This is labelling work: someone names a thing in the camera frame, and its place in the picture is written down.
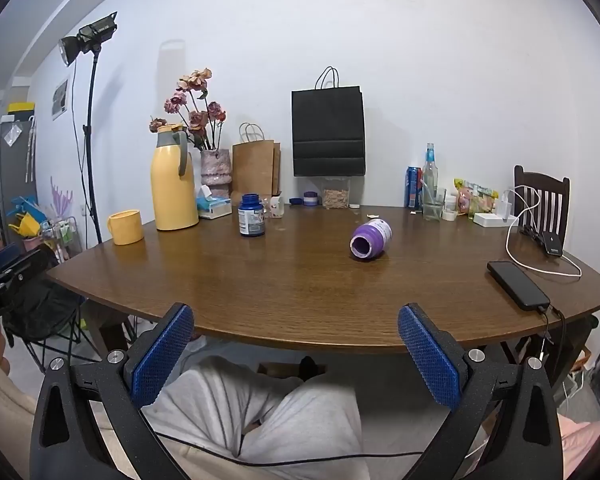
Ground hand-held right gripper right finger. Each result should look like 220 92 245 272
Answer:
397 302 566 480

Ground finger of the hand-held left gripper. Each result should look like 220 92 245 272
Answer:
0 243 52 292

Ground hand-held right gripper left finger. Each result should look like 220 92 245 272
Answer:
29 302 196 480

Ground purple cup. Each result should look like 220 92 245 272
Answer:
349 217 393 261

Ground black folding chair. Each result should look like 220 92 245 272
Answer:
2 277 89 377

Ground person's grey trouser legs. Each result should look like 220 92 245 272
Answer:
142 354 372 480

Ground grey refrigerator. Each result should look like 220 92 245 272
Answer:
0 115 39 261

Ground yellow mug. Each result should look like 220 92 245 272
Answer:
106 210 145 246

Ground black smartphone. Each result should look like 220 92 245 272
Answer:
487 260 551 311

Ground black light stand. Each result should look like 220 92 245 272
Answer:
72 47 104 247

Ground drinking glass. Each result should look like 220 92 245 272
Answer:
422 187 447 222

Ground white flat box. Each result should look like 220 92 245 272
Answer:
473 212 519 228

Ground tissue box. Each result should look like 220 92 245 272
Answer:
196 185 233 221

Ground blue pill bottle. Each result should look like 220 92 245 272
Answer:
238 193 267 239

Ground colourful snack packet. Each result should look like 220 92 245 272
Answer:
454 177 501 218

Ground yellow thermos jug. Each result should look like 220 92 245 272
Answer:
150 124 200 232

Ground small black device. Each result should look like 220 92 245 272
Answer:
539 230 565 259

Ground blue soda can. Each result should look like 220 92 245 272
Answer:
405 165 424 209

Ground pink cloth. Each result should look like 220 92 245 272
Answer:
556 412 600 480

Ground clear food container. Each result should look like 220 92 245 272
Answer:
322 176 351 209

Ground clear glass bottle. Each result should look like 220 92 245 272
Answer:
422 143 440 211

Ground pink ribbed vase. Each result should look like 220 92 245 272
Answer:
200 149 232 199

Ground dark wooden chair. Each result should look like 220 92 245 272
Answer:
513 165 571 234

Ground brown paper bag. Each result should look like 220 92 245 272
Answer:
231 122 282 199

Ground dried pink flowers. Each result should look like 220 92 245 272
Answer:
149 67 227 152

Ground studio light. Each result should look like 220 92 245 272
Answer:
59 11 119 68

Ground black paper bag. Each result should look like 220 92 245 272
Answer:
291 66 367 178

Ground wire rack with toys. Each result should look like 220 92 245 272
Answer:
7 195 84 263

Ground black phone cable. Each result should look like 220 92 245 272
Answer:
542 304 569 361

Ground white cable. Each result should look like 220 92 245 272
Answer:
506 185 583 279

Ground thin black cable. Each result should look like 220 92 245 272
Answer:
155 434 427 467

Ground wall picture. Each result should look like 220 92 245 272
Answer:
51 79 70 121

